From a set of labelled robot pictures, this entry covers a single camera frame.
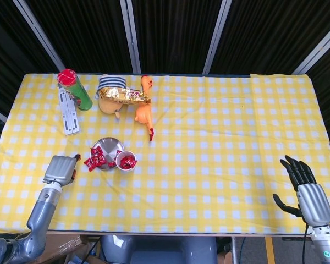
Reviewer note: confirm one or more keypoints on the green Pringles can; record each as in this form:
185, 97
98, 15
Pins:
78, 94

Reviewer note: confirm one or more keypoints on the gold biscuit package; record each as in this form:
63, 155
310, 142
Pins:
121, 94

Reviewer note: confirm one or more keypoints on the yellow checked tablecloth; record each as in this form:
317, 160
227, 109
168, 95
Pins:
209, 165

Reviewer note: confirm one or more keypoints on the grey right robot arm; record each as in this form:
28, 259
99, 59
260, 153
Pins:
327, 247

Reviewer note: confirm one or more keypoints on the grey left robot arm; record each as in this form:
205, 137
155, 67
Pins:
42, 206

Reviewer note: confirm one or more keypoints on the metal table leg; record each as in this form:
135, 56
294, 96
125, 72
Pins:
234, 250

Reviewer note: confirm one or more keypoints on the grey robot torso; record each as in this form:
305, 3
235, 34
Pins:
159, 250

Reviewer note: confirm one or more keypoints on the round metal plate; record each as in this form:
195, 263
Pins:
108, 145

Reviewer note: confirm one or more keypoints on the black pleated curtain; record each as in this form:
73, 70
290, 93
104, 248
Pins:
176, 33

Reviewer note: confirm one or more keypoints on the brown cardboard box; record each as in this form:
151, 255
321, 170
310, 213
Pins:
67, 247

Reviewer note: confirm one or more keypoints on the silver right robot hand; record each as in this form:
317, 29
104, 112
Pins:
313, 204

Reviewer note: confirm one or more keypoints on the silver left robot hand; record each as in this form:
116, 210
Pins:
59, 170

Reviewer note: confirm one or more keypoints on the yellow plush toy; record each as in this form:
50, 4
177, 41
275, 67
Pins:
108, 105

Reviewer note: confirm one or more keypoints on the orange rubber chicken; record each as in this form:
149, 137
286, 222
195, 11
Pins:
144, 112

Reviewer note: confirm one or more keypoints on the white paper cup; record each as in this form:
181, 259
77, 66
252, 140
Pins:
126, 153

